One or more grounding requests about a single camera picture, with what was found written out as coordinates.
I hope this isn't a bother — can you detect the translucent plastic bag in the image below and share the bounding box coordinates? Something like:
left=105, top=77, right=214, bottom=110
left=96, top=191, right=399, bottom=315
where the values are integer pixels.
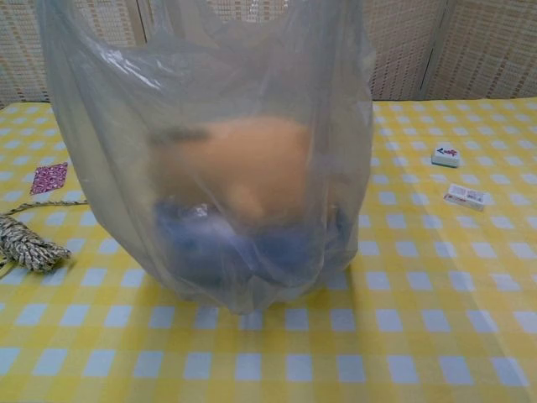
left=34, top=0, right=375, bottom=315

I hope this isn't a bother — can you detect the orange plush toy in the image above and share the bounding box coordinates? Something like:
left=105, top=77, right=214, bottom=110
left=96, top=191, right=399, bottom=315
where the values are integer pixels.
left=147, top=115, right=321, bottom=219

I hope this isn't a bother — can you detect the blue crumpled cloth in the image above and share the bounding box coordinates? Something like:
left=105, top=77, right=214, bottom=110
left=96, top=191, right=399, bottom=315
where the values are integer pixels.
left=151, top=196, right=357, bottom=290

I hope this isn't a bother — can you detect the yellow white checkered tablecloth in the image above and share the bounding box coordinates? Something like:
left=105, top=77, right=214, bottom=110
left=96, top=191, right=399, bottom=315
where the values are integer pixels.
left=0, top=97, right=537, bottom=403

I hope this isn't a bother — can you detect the white mahjong tile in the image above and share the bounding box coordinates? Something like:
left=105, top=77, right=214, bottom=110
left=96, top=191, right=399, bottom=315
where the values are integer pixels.
left=430, top=146, right=463, bottom=169

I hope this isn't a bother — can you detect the small white red box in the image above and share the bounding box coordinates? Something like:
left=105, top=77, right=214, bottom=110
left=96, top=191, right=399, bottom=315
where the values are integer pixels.
left=444, top=183, right=488, bottom=212

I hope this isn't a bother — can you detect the pink patterned paper square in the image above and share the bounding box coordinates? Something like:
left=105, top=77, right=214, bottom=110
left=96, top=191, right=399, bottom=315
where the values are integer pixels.
left=29, top=162, right=69, bottom=196

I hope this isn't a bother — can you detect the beige woven folding screen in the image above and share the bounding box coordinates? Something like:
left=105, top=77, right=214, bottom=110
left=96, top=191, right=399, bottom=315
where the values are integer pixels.
left=0, top=0, right=537, bottom=105

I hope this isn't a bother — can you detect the beige braided rope coil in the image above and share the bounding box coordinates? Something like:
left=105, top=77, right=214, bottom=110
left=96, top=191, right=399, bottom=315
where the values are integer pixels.
left=0, top=199, right=90, bottom=279

